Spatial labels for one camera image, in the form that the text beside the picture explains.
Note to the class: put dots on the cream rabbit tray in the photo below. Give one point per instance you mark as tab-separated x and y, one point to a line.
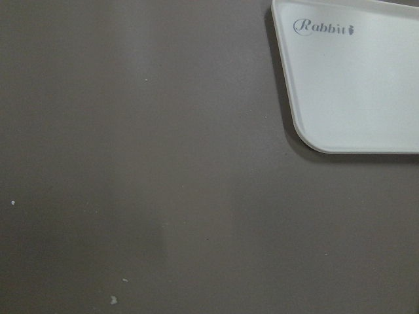
351	71

